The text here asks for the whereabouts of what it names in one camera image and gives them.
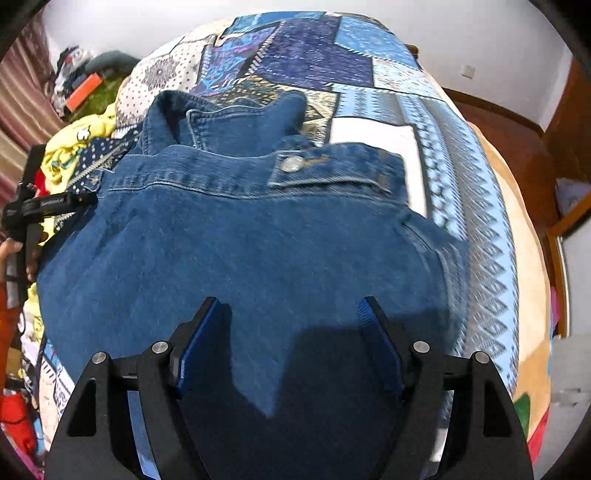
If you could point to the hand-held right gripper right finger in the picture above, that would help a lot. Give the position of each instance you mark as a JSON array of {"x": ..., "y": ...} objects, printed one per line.
[{"x": 381, "y": 341}]

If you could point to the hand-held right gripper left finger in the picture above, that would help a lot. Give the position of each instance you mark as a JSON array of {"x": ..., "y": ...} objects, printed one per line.
[{"x": 198, "y": 346}]

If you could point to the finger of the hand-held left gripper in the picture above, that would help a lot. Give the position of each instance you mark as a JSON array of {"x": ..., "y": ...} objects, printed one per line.
[{"x": 78, "y": 204}]

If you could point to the blue denim jacket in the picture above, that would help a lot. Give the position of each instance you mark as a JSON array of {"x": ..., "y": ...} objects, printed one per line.
[{"x": 231, "y": 230}]

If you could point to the pile of mixed clothes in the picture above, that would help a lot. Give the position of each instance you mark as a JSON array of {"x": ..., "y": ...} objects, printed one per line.
[{"x": 69, "y": 69}]

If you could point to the person's left hand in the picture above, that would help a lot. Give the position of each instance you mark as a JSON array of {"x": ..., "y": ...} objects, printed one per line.
[{"x": 10, "y": 250}]

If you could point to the navy polka-dot garment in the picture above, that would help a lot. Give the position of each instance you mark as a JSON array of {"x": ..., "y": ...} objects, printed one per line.
[{"x": 99, "y": 150}]

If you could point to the yellow printed blanket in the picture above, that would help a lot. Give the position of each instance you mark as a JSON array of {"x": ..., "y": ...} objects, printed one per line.
[{"x": 69, "y": 143}]

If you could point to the striped red curtain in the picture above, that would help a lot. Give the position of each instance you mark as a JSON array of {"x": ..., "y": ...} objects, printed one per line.
[{"x": 23, "y": 106}]

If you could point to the green patterned cloth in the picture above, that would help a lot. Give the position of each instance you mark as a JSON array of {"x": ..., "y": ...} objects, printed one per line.
[{"x": 104, "y": 99}]

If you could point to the orange box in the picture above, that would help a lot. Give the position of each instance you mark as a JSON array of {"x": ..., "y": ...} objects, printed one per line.
[{"x": 83, "y": 92}]

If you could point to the grey pillow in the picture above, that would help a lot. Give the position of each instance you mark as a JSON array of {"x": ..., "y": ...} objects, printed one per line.
[{"x": 113, "y": 62}]

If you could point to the tan bed sheet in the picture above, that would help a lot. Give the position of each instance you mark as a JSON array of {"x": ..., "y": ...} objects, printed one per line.
[{"x": 531, "y": 277}]

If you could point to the red printed cloth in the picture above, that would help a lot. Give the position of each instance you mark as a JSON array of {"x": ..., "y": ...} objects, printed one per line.
[{"x": 16, "y": 415}]

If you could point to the white sliding wardrobe door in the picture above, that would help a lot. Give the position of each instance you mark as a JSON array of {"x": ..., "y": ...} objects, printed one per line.
[{"x": 570, "y": 392}]

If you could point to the blue patchwork blanket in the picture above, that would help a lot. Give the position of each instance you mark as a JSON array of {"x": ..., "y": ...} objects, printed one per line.
[{"x": 369, "y": 69}]

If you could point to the wooden door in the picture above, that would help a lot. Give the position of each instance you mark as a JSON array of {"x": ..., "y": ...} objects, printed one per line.
[{"x": 570, "y": 120}]

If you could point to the white wall socket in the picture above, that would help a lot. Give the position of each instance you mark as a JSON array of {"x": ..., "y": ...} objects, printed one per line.
[{"x": 468, "y": 70}]

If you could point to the wooden bed frame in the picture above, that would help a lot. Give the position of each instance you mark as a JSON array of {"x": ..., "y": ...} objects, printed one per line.
[{"x": 413, "y": 50}]

